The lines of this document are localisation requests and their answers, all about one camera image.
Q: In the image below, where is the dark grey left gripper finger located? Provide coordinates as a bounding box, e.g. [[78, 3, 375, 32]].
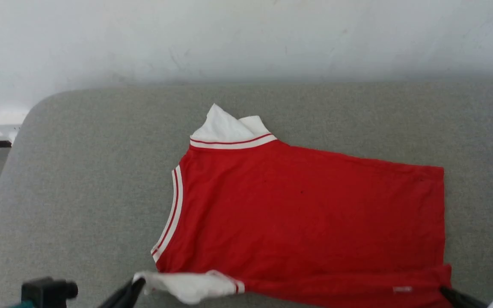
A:
[[98, 280, 135, 308], [120, 277, 146, 308]]

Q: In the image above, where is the grey fabric sofa cushion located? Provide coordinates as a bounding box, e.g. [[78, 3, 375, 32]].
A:
[[0, 79, 493, 308]]

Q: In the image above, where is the red and white t-shirt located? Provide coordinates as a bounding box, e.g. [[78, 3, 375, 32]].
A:
[[133, 104, 453, 308]]

